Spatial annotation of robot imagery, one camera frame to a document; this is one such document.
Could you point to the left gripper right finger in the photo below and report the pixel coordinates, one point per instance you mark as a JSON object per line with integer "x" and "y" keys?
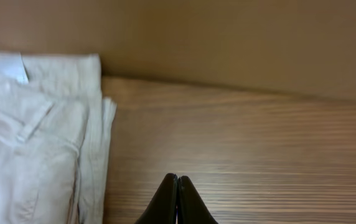
{"x": 190, "y": 206}

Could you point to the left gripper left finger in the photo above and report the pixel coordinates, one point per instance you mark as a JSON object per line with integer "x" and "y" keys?
{"x": 162, "y": 208}

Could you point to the beige shorts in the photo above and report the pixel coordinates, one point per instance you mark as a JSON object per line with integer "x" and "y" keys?
{"x": 55, "y": 132}

